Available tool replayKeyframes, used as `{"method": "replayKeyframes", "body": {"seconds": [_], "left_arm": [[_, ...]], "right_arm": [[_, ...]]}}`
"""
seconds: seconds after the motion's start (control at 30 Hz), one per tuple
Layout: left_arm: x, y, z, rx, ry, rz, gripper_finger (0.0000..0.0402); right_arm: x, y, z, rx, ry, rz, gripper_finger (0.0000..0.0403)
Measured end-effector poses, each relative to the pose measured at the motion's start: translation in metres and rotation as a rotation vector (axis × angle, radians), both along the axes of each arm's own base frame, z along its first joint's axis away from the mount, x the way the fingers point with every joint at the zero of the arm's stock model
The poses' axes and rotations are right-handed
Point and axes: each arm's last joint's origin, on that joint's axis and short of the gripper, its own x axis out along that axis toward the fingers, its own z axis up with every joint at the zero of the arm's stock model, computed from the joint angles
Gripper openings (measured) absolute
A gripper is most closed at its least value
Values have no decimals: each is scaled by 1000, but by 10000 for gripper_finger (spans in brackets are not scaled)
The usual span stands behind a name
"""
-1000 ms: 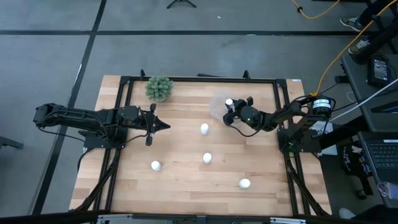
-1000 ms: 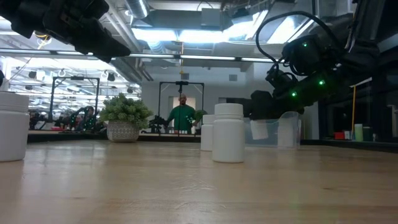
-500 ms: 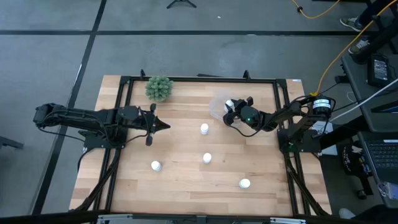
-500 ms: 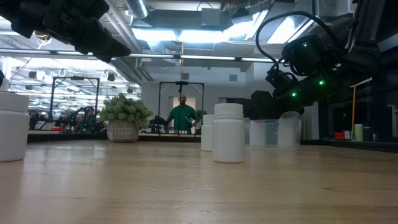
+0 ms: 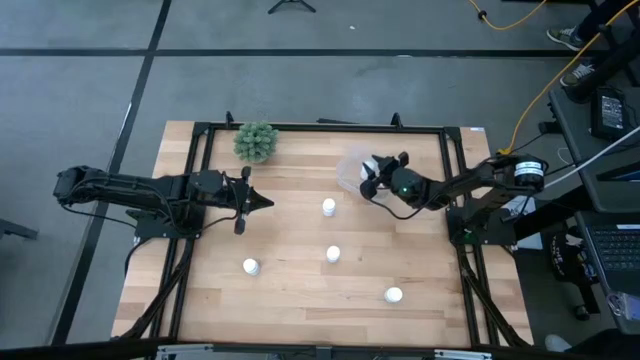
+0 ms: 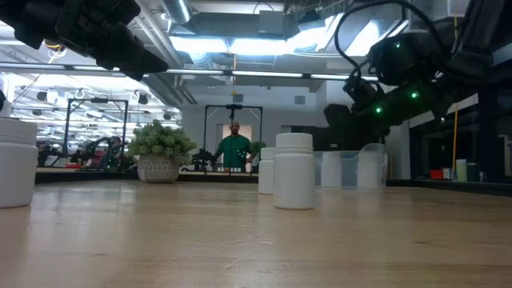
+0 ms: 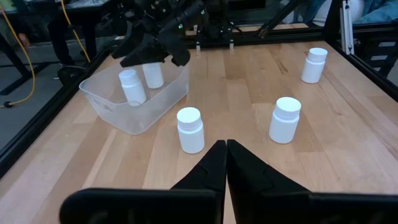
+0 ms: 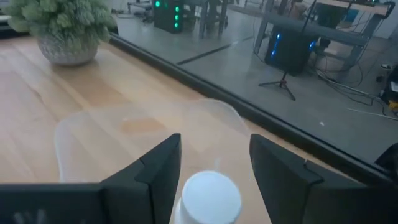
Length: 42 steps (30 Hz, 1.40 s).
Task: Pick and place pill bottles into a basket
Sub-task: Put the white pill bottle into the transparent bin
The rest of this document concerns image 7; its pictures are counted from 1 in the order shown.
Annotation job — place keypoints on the black storage drawers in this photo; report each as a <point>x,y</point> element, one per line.
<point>382,63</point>

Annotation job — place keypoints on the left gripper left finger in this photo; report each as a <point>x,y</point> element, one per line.
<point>208,174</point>

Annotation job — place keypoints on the black diagonal rod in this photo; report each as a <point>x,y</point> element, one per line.
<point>280,17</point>

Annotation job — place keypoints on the silver aluminium post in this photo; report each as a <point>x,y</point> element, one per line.
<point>346,28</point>

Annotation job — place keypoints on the clear plastic basket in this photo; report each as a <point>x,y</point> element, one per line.
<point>130,118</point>

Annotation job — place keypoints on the black table frame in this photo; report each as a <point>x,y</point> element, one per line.
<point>46,117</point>

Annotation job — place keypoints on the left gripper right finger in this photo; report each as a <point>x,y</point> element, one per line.
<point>248,180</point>

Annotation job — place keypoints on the white plastic pill bottle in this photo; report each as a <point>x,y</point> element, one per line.
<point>283,127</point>
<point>133,90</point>
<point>312,70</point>
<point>191,137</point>
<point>153,77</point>

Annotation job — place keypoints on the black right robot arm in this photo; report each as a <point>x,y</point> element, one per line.
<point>186,15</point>

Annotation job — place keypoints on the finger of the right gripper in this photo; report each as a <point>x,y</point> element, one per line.
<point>177,49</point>
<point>140,49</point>

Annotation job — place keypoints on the person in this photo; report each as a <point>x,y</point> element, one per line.
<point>373,12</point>

